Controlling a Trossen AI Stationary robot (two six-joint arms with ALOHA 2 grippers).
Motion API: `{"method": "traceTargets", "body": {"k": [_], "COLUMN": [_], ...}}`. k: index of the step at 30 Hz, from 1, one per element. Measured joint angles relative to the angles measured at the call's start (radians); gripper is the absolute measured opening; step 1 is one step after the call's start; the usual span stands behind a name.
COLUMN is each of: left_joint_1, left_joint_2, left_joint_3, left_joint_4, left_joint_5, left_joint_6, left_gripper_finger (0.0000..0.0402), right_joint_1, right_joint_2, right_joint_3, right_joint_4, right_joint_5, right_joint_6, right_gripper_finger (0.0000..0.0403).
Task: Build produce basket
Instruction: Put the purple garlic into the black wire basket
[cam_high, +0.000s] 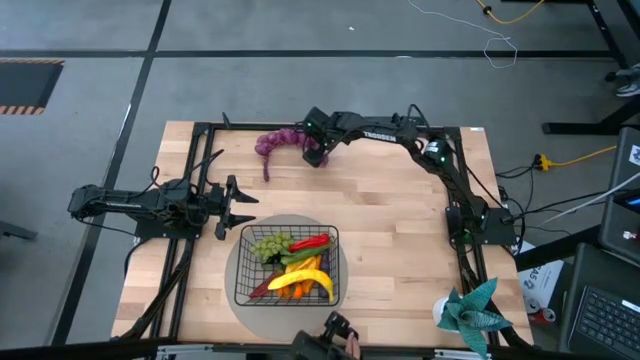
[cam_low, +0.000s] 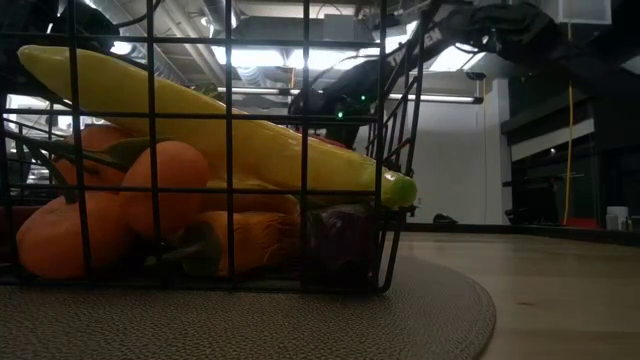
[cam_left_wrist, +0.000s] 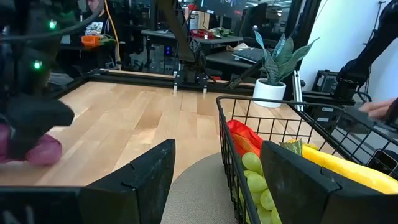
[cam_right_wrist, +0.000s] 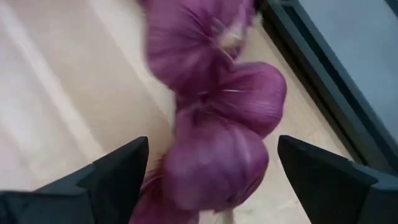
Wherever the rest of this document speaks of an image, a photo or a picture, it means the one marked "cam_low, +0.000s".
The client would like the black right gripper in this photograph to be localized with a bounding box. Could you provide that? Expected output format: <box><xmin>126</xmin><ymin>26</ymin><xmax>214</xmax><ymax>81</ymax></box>
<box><xmin>288</xmin><ymin>58</ymin><xmax>389</xmax><ymax>149</ymax></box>

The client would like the bright red chili pepper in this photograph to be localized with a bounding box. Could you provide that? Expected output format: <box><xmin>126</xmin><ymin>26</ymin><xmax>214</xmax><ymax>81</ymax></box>
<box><xmin>312</xmin><ymin>133</ymin><xmax>351</xmax><ymax>150</ymax></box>

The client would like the yellow banana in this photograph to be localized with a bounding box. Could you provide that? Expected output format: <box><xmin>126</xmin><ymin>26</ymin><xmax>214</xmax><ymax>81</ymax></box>
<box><xmin>17</xmin><ymin>43</ymin><xmax>419</xmax><ymax>210</ymax></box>

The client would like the purple eggplant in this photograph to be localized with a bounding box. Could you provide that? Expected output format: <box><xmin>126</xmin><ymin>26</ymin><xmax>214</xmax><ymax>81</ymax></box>
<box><xmin>302</xmin><ymin>203</ymin><xmax>384</xmax><ymax>286</ymax></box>

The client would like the orange carrot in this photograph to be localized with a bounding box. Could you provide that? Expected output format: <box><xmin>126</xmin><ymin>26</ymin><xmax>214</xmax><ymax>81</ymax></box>
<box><xmin>164</xmin><ymin>209</ymin><xmax>301</xmax><ymax>277</ymax></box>

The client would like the orange tangerine cluster with leaves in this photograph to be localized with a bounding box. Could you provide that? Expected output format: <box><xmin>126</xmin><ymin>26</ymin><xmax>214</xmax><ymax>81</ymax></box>
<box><xmin>14</xmin><ymin>123</ymin><xmax>212</xmax><ymax>280</ymax></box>

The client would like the dark red long pepper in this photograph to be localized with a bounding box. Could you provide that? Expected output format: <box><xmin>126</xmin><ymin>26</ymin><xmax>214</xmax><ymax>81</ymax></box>
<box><xmin>0</xmin><ymin>204</ymin><xmax>31</xmax><ymax>264</ymax></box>

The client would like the long fluorescent tube light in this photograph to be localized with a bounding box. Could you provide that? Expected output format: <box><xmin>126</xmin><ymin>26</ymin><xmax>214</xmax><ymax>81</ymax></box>
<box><xmin>217</xmin><ymin>84</ymin><xmax>484</xmax><ymax>105</ymax></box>

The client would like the bright ceiling panel light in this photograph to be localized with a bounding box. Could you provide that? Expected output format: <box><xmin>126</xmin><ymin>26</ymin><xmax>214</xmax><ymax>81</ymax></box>
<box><xmin>209</xmin><ymin>43</ymin><xmax>386</xmax><ymax>71</ymax></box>

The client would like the black shelf unit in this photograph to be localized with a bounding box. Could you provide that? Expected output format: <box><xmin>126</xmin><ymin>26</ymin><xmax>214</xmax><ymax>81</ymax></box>
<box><xmin>501</xmin><ymin>99</ymin><xmax>640</xmax><ymax>226</ymax></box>

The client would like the round grey placemat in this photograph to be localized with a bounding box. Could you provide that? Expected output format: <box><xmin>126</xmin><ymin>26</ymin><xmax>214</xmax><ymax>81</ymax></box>
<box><xmin>0</xmin><ymin>254</ymin><xmax>498</xmax><ymax>360</ymax></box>

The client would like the red flat object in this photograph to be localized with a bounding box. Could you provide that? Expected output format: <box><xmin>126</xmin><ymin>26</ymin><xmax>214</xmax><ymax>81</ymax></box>
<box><xmin>564</xmin><ymin>216</ymin><xmax>600</xmax><ymax>229</ymax></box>

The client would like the white cylinder container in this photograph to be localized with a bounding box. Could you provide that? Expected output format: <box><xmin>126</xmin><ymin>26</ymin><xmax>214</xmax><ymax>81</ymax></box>
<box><xmin>605</xmin><ymin>205</ymin><xmax>630</xmax><ymax>231</ymax></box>

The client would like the black wire basket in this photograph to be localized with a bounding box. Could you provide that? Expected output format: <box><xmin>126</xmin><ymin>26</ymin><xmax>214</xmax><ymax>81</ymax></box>
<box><xmin>0</xmin><ymin>0</ymin><xmax>444</xmax><ymax>296</ymax></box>

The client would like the yellow hanging cable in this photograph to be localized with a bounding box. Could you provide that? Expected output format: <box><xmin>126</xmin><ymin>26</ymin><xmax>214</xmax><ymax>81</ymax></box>
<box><xmin>563</xmin><ymin>22</ymin><xmax>575</xmax><ymax>225</ymax></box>

